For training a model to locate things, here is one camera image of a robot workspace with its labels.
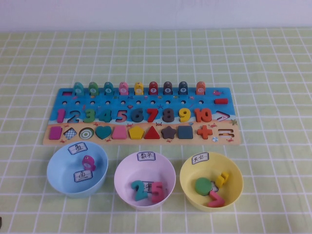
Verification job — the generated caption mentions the dark brown number eight piece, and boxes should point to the dark brown number eight piece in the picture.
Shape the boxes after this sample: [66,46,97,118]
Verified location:
[162,108,176,123]

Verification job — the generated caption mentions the magenta fish piece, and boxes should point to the magenta fish piece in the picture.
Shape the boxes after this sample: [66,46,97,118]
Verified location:
[81,156,96,172]

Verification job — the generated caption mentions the yellow pentagon piece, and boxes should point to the yellow pentagon piece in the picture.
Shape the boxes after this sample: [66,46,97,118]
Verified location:
[128,126,145,140]

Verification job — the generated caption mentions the yellow plastic bowl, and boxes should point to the yellow plastic bowl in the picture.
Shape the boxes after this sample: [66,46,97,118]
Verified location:
[179,151,244,212]

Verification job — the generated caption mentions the light blue plastic bowl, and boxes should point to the light blue plastic bowl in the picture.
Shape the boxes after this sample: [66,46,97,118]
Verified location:
[46,141,109,198]

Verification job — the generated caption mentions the pink fish piece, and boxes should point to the pink fish piece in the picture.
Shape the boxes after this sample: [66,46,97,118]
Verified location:
[118,81,129,96]

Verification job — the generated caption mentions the dark brown fish piece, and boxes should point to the dark brown fish piece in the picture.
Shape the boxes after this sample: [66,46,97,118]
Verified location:
[163,81,174,96]

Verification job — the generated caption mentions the green circle piece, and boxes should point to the green circle piece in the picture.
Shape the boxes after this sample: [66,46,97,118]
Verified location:
[195,177,213,196]

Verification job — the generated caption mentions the teal number four piece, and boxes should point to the teal number four piece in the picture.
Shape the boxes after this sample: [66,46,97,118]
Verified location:
[97,109,113,123]

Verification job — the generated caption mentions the teal number two piece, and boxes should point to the teal number two piece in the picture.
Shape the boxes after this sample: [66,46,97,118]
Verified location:
[131,180,149,202]

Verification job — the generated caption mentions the yellow fish piece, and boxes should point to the yellow fish piece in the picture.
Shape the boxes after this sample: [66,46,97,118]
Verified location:
[134,81,144,96]

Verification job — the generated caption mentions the dark teal fish piece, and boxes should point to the dark teal fish piece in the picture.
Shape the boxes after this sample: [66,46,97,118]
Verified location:
[103,81,114,96]

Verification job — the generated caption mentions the teal heart piece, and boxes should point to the teal heart piece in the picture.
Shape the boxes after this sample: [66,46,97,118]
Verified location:
[95,126,112,140]

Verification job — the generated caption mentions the magenta rectangle piece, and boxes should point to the magenta rectangle piece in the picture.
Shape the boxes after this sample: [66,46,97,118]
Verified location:
[48,126,62,140]

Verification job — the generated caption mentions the paper label on blue rim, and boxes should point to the paper label on blue rim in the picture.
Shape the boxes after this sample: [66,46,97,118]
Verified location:
[68,142,89,156]

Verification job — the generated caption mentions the colourful wooden puzzle board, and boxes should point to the colourful wooden puzzle board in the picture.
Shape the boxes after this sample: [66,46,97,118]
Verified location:
[42,87,241,146]

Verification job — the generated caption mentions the dark blue number six piece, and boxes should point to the dark blue number six piece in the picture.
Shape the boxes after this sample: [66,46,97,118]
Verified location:
[131,108,145,123]

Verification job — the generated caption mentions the green checked tablecloth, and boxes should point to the green checked tablecloth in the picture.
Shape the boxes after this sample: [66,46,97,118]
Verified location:
[0,29,312,234]

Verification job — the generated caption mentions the paper label inside blue bowl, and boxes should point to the paper label inside blue bowl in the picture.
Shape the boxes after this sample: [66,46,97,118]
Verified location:
[73,170,95,183]

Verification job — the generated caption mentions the pink number five piece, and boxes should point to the pink number five piece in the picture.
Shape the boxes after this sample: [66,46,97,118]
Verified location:
[151,182,165,204]

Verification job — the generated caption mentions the yellow equals sign piece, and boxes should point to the yellow equals sign piece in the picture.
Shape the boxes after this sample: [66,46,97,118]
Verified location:
[214,172,230,189]

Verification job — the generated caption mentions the red number seven piece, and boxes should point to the red number seven piece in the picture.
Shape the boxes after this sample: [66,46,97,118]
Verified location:
[147,108,160,123]

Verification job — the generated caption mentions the orange fish piece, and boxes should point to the orange fish piece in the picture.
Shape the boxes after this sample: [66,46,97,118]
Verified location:
[195,81,207,95]

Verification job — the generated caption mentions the pink trapezoid piece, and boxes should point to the pink trapezoid piece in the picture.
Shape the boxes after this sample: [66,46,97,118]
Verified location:
[111,126,127,140]

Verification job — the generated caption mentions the green fish piece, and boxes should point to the green fish piece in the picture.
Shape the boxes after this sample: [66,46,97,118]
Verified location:
[88,81,99,96]

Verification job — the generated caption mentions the orange plus sign piece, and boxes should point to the orange plus sign piece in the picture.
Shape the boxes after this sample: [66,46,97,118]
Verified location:
[196,125,214,140]

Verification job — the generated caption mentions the light teal fish piece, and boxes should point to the light teal fish piece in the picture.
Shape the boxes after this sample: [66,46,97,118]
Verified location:
[73,81,85,97]

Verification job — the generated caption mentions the paper label inside pink bowl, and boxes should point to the paper label inside pink bowl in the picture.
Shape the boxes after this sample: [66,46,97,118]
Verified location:
[142,180,154,194]

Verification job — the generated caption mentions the dark blue square piece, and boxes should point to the dark blue square piece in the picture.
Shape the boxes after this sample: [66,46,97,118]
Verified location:
[177,125,194,140]

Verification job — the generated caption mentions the dark brown star piece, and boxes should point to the dark brown star piece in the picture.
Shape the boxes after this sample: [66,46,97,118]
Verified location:
[160,125,177,140]

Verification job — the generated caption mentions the red fish piece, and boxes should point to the red fish piece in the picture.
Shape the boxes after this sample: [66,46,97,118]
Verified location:
[148,81,159,96]

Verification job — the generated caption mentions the paper label on pink rim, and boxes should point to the paper label on pink rim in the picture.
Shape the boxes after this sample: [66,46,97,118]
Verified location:
[137,152,156,162]

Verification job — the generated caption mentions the pink greater-than sign piece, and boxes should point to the pink greater-than sign piece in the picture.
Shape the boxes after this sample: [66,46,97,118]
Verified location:
[207,190,225,208]

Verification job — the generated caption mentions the yellow number nine piece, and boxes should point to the yellow number nine piece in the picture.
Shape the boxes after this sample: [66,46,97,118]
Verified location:
[178,108,192,123]

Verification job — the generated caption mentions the pink plastic bowl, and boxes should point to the pink plastic bowl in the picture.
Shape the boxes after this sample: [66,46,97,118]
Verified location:
[114,151,176,212]

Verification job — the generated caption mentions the orange number ten piece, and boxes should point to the orange number ten piece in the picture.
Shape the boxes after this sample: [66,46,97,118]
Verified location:
[194,108,213,123]

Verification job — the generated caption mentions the green number three piece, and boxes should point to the green number three piece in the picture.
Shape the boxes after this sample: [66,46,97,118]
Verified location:
[83,108,95,123]

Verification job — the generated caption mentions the paper label on yellow rim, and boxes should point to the paper label on yellow rim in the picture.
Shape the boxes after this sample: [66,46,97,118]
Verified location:
[192,153,210,165]

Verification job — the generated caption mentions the dark blue fish piece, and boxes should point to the dark blue fish piece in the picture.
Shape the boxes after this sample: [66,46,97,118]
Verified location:
[178,81,189,96]

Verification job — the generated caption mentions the red triangle piece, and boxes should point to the red triangle piece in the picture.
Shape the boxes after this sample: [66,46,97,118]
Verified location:
[143,125,161,140]

